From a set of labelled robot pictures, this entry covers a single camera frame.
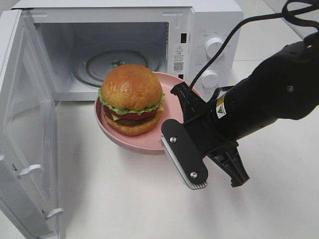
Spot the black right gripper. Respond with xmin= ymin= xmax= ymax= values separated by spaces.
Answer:
xmin=170 ymin=82 xmax=250 ymax=187

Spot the pink round plate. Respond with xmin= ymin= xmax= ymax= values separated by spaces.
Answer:
xmin=95 ymin=72 xmax=183 ymax=155

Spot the burger with lettuce and tomato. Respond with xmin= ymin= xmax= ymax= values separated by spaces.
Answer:
xmin=98 ymin=64 xmax=165 ymax=136

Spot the white microwave door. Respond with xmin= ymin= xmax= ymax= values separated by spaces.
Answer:
xmin=0 ymin=9 xmax=63 ymax=239

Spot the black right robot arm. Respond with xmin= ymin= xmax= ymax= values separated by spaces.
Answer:
xmin=161 ymin=33 xmax=319 ymax=189

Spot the lower white timer knob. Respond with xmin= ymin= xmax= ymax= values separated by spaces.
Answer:
xmin=201 ymin=70 xmax=219 ymax=88

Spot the upper white power knob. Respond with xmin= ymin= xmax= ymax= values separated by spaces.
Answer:
xmin=205 ymin=37 xmax=224 ymax=58

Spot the white warning label sticker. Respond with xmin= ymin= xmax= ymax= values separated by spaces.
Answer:
xmin=172 ymin=44 xmax=185 ymax=72

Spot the glass microwave turntable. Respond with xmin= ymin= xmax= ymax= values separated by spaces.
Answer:
xmin=72 ymin=50 xmax=161 ymax=88

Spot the white microwave oven body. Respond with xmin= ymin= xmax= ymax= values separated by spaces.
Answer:
xmin=13 ymin=0 xmax=244 ymax=101

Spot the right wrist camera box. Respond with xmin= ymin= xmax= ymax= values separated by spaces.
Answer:
xmin=160 ymin=119 xmax=208 ymax=190

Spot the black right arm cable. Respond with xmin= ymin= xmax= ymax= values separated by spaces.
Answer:
xmin=188 ymin=0 xmax=319 ymax=91

